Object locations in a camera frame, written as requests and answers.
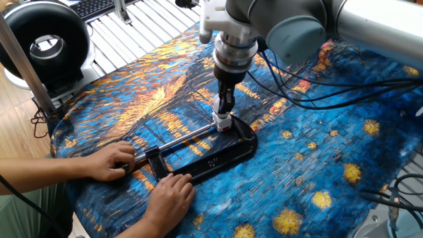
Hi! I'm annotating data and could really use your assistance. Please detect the green trousers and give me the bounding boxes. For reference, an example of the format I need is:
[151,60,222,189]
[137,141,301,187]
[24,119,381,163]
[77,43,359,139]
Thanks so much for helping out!
[0,183,74,238]

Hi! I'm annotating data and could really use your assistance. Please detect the person's right forearm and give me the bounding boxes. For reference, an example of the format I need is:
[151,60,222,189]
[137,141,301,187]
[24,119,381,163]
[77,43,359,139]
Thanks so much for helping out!
[115,213,156,238]

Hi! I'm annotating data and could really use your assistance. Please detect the person's left hand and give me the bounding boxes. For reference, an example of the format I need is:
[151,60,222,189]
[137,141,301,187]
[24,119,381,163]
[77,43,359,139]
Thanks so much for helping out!
[83,141,137,183]

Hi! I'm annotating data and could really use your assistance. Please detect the white light bulb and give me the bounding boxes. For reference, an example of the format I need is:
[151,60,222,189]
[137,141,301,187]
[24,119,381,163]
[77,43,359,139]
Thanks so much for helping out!
[211,95,232,120]

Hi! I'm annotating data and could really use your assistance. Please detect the starry night painting cloth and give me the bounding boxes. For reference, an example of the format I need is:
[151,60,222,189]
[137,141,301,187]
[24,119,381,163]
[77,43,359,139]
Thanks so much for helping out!
[49,0,423,238]

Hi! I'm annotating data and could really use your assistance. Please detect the aluminium frame post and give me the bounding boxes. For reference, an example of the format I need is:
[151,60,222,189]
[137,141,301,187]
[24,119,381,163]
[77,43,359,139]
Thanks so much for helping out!
[0,13,58,116]

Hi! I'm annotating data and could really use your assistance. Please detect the black wrist cable with connector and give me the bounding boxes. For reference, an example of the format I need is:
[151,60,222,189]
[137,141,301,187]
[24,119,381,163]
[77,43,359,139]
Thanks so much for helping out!
[246,35,423,111]

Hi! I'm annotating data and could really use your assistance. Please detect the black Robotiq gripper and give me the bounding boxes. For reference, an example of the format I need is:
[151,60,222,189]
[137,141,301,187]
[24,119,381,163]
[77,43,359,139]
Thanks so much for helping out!
[213,64,249,115]

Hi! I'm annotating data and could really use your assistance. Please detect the black hanging cable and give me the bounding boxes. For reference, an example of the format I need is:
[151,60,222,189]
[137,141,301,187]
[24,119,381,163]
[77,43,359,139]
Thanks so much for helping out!
[0,174,69,238]

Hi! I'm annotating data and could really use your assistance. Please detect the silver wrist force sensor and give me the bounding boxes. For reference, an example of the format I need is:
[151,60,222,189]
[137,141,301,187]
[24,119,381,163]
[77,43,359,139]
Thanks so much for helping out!
[212,31,260,74]

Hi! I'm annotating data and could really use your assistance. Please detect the white lamp socket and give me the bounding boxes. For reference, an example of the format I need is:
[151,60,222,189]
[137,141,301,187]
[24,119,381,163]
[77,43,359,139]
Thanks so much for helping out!
[211,111,233,133]

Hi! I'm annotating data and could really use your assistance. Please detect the person's right hand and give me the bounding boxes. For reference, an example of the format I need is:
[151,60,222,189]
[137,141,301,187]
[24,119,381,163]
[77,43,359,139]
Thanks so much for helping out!
[143,172,197,229]

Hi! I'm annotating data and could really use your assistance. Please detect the black ring shaped device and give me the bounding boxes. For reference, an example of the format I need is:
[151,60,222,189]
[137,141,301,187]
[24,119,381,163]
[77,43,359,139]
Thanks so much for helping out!
[0,1,92,92]

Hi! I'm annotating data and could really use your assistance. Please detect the small aluminium bracket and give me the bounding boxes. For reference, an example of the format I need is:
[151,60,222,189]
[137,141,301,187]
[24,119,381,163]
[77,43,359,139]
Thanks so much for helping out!
[113,0,133,25]

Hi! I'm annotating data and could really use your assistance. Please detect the black cable with metal plug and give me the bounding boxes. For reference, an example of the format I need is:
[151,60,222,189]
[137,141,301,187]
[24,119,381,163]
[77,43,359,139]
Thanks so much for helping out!
[358,173,423,229]

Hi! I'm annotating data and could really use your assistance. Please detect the black C-clamp with silver screw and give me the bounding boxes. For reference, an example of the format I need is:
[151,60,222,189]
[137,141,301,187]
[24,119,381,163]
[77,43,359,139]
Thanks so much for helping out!
[118,114,259,184]

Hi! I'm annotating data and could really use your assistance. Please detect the black computer keyboard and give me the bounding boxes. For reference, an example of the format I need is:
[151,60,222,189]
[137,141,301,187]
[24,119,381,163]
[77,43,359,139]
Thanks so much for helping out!
[69,0,141,21]

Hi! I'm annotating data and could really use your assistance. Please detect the black looped cable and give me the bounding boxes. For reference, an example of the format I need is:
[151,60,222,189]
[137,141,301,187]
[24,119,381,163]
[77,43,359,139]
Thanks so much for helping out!
[30,97,50,139]

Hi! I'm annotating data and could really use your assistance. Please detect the white device base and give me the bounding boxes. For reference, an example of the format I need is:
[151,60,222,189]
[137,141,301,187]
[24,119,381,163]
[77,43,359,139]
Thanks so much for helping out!
[3,39,97,100]

